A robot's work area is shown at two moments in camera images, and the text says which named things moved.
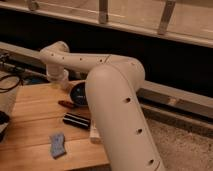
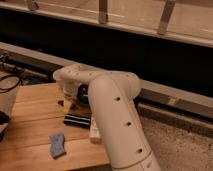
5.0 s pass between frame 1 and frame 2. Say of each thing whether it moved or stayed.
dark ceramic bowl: stayed
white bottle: stayed
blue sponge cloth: stayed
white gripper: moved
